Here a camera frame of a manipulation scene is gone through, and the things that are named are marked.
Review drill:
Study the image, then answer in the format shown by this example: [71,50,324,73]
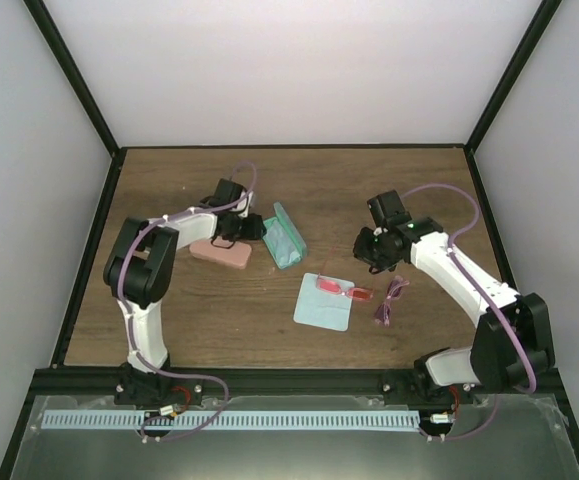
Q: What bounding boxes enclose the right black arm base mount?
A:
[378,369,467,408]

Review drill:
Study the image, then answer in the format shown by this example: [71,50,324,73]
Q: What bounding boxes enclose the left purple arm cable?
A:
[117,160,228,445]

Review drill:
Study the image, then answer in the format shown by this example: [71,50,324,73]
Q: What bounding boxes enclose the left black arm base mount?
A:
[114,362,203,408]

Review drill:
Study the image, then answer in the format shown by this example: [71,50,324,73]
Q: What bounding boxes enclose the light blue slotted cable duct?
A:
[40,410,420,432]

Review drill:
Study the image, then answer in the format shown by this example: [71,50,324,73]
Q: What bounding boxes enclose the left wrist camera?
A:
[233,191,256,218]

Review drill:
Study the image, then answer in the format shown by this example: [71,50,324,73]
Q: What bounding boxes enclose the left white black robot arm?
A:
[103,179,266,404]

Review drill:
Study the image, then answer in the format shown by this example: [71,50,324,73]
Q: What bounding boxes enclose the pink glasses case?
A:
[189,239,252,269]

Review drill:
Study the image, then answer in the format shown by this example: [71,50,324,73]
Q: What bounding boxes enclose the red lens sunglasses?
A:
[315,246,375,302]

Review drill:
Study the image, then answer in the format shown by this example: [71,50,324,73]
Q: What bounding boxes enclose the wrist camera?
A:
[367,190,411,231]
[233,191,256,218]

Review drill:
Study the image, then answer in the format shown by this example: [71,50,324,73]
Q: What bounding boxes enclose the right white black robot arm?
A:
[353,218,555,403]

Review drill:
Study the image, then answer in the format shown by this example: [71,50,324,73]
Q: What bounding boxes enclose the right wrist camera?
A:
[367,190,411,231]

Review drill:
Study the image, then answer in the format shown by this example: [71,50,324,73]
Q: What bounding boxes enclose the purple frame sunglasses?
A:
[374,276,410,327]

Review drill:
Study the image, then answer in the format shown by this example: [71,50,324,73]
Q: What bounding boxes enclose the light blue cleaning cloth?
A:
[263,221,301,269]
[293,273,352,332]

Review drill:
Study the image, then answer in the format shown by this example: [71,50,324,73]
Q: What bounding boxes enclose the green glasses case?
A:
[263,202,308,270]

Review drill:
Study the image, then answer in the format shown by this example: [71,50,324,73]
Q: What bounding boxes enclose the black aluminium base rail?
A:
[33,367,560,401]

